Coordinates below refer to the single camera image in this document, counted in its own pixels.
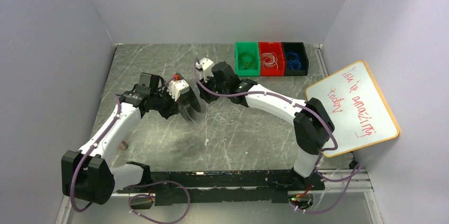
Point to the whiteboard with wooden frame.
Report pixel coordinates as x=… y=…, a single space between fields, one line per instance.
x=356 y=107

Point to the aluminium extrusion frame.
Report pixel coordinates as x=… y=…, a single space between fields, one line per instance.
x=339 y=202

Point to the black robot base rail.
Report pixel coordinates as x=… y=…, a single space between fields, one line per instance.
x=274 y=185

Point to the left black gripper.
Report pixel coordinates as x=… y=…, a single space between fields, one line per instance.
x=183 y=104

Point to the red plastic bin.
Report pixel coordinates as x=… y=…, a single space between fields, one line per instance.
x=272 y=59

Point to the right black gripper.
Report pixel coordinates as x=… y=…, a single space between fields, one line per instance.
x=206 y=88

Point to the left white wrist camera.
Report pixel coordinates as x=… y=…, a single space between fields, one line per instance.
x=177 y=86

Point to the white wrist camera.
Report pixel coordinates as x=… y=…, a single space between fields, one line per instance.
x=177 y=86
x=205 y=66

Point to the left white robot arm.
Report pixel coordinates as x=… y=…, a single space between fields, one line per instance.
x=87 y=174

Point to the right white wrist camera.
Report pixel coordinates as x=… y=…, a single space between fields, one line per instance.
x=205 y=66

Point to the green plastic bin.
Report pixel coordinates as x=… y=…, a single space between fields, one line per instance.
x=247 y=59

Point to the black plastic bin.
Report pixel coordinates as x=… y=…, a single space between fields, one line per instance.
x=296 y=60

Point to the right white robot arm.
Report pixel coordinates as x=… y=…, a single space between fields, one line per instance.
x=312 y=125

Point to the black cable spool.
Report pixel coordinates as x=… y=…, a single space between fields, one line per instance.
x=188 y=104

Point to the pink capped small bottle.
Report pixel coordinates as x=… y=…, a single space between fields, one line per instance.
x=123 y=145

